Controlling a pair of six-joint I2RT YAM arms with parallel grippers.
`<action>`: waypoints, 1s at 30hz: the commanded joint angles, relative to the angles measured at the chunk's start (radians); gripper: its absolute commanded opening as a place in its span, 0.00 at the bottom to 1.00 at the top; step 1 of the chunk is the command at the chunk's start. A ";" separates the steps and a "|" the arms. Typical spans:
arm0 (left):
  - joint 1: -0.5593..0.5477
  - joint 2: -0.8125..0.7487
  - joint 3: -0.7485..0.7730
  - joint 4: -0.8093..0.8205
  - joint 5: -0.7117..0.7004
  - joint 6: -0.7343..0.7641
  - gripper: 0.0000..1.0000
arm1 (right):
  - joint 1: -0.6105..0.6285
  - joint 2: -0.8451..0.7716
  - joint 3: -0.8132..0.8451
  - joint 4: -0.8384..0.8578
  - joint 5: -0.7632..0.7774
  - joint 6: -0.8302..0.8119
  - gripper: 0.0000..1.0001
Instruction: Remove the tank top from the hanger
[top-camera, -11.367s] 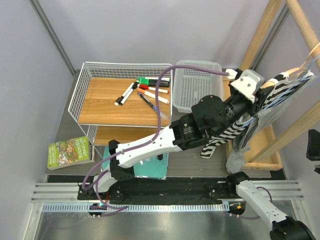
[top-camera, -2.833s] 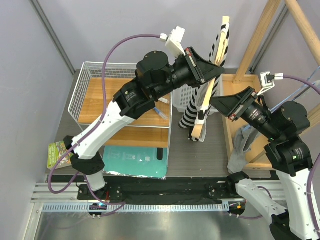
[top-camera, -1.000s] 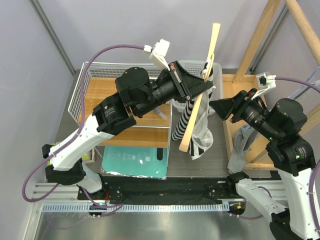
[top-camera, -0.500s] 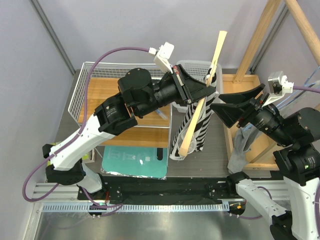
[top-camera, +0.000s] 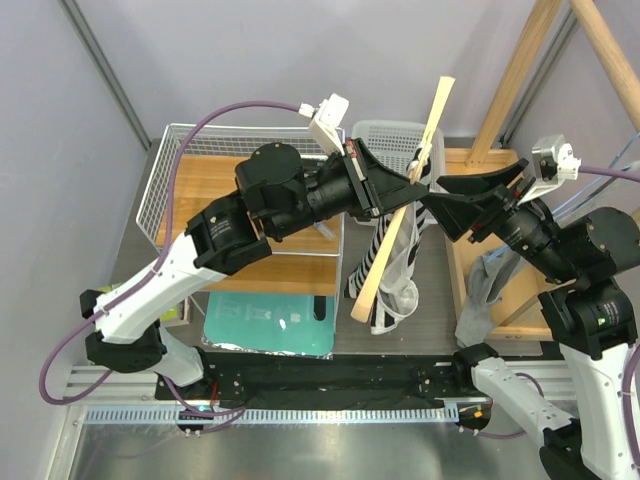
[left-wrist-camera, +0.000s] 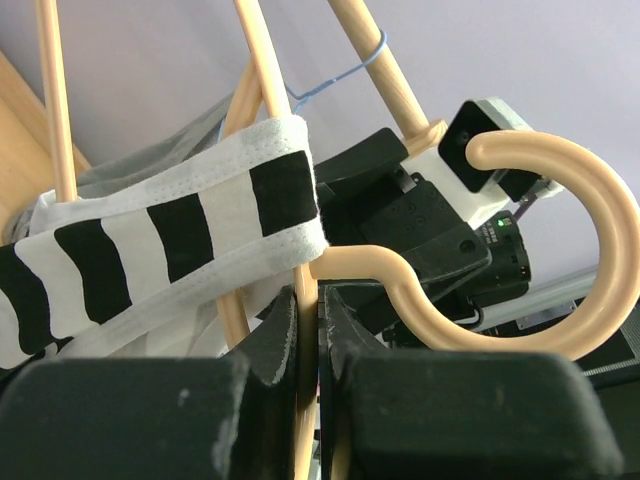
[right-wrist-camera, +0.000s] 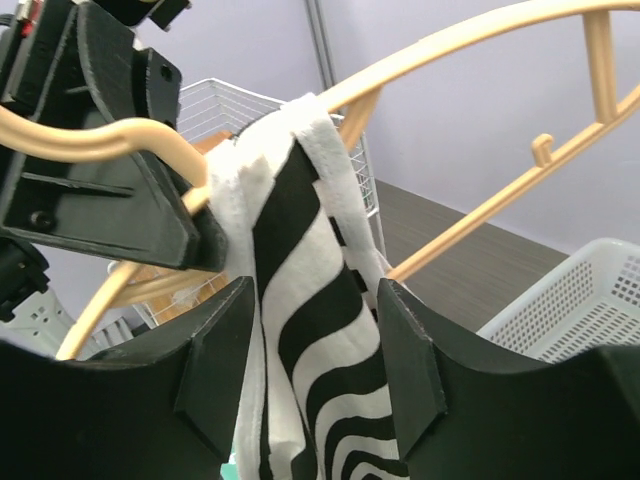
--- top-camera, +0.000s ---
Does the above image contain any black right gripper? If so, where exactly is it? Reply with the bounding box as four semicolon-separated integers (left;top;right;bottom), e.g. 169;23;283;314
422;154;576;280

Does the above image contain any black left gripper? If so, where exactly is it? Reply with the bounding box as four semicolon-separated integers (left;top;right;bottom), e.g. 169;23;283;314
269;139;429;241

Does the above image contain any black white striped tank top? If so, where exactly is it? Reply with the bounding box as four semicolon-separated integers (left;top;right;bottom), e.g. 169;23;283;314
347;144;437;336

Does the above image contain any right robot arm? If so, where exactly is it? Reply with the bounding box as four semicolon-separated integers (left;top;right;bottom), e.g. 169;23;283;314
422;161;639;479

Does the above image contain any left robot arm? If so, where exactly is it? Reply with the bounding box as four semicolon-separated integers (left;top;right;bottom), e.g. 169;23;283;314
80;139;429;399

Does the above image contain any white plastic basket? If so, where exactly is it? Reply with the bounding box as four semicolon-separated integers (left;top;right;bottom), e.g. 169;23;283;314
351;120;446;193

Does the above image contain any blue pen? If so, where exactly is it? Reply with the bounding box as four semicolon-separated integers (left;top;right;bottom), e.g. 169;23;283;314
314;222;336;240

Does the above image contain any grey garment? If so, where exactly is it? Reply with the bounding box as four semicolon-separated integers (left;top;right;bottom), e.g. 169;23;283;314
455;246;525;348

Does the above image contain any wooden rack base tray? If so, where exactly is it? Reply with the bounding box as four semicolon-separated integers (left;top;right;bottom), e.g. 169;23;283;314
445;148;552;341

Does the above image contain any teal cutting board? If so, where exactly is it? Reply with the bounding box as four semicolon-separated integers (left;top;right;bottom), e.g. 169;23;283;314
203;291;336;357

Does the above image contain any green paperback book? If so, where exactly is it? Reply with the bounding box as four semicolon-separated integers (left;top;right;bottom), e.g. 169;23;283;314
97;284;194;329

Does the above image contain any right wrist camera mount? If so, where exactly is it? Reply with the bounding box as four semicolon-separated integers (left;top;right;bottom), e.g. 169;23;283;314
519;134;582;204

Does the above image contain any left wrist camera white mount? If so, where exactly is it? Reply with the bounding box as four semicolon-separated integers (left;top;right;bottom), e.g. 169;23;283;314
298;93;349;155

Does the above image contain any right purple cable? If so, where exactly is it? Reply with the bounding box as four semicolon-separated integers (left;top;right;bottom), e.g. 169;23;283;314
474;164;640;441

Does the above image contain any purple cable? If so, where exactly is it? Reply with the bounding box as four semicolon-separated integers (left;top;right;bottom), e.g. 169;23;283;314
474;164;640;441
38;101;314;434

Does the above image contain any wooden clothes rack frame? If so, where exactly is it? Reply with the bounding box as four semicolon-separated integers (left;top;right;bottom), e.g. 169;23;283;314
469;0;640;326

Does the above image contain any blue wire hanger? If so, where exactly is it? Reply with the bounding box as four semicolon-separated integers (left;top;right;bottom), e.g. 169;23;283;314
487;132;640;261

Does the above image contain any white wire basket shelf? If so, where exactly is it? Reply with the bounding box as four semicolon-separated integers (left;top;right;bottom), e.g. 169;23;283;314
135;123;347;321

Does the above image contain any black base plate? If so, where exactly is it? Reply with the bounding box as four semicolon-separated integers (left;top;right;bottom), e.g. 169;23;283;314
94;349;574;406

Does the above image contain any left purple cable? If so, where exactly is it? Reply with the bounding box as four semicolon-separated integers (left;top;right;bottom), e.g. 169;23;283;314
38;101;314;434

